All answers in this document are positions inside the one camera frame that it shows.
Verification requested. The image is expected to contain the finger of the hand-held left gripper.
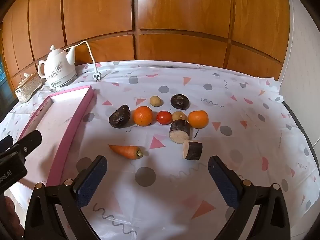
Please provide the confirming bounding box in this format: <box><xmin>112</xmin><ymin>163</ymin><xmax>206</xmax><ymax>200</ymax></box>
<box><xmin>15</xmin><ymin>129</ymin><xmax>42</xmax><ymax>160</ymax></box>
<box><xmin>0</xmin><ymin>135</ymin><xmax>14</xmax><ymax>153</ymax></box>

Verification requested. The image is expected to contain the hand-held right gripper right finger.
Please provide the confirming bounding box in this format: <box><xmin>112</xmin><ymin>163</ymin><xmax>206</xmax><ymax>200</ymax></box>
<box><xmin>208</xmin><ymin>155</ymin><xmax>292</xmax><ymax>240</ymax></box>

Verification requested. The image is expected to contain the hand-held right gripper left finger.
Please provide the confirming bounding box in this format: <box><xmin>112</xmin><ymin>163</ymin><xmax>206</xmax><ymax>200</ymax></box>
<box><xmin>24</xmin><ymin>155</ymin><xmax>108</xmax><ymax>240</ymax></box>

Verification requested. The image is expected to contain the pink shallow tray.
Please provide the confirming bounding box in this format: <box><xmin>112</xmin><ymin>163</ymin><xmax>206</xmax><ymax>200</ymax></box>
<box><xmin>15</xmin><ymin>85</ymin><xmax>95</xmax><ymax>187</ymax></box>

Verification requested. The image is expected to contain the dark-skinned cut root piece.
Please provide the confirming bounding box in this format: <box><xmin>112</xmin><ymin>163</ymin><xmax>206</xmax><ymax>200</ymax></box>
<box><xmin>169</xmin><ymin>120</ymin><xmax>191</xmax><ymax>144</ymax></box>
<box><xmin>182</xmin><ymin>141</ymin><xmax>203</xmax><ymax>161</ymax></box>

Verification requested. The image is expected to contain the orange carrot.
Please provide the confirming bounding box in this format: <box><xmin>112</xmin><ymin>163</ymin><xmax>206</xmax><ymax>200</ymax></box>
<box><xmin>108</xmin><ymin>144</ymin><xmax>144</xmax><ymax>160</ymax></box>

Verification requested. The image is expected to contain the orange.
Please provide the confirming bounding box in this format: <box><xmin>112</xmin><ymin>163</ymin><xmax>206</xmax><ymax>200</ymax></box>
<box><xmin>133</xmin><ymin>106</ymin><xmax>153</xmax><ymax>127</ymax></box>
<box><xmin>188</xmin><ymin>110</ymin><xmax>209</xmax><ymax>129</ymax></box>

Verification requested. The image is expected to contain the dark avocado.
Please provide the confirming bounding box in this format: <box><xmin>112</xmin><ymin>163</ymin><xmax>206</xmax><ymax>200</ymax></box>
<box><xmin>108</xmin><ymin>104</ymin><xmax>131</xmax><ymax>129</ymax></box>

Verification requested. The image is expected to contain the person's left hand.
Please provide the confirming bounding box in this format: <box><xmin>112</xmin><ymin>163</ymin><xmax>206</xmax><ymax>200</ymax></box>
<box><xmin>0</xmin><ymin>196</ymin><xmax>25</xmax><ymax>240</ymax></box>

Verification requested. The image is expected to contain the white patterned tablecloth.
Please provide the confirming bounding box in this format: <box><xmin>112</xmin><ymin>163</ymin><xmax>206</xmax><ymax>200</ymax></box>
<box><xmin>0</xmin><ymin>60</ymin><xmax>314</xmax><ymax>240</ymax></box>

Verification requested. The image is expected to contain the silver patterned tissue box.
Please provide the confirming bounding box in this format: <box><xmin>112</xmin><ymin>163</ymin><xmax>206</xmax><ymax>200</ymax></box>
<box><xmin>14</xmin><ymin>72</ymin><xmax>43</xmax><ymax>103</ymax></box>

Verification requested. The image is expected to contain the grey kettle base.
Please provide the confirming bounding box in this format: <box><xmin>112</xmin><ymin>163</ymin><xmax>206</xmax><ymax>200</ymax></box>
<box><xmin>49</xmin><ymin>76</ymin><xmax>78</xmax><ymax>91</ymax></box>

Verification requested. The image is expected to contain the white ceramic electric kettle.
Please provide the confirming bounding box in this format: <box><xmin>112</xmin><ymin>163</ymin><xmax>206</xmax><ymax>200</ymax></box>
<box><xmin>37</xmin><ymin>44</ymin><xmax>78</xmax><ymax>87</ymax></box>

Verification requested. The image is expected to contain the red tomato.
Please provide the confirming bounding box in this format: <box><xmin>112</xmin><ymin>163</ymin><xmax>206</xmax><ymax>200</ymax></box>
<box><xmin>156</xmin><ymin>111</ymin><xmax>173</xmax><ymax>125</ymax></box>

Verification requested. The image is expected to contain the dark round root piece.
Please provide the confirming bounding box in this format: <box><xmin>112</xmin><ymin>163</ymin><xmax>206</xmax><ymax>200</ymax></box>
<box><xmin>170</xmin><ymin>94</ymin><xmax>190</xmax><ymax>110</ymax></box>

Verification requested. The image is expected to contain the wooden panelled cabinet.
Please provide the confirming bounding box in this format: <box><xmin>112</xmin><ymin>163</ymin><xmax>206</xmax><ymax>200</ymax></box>
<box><xmin>0</xmin><ymin>0</ymin><xmax>293</xmax><ymax>90</ymax></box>

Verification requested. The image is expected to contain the white power cord with plug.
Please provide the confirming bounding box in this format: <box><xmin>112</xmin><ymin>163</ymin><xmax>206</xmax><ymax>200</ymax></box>
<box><xmin>62</xmin><ymin>40</ymin><xmax>102</xmax><ymax>82</ymax></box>

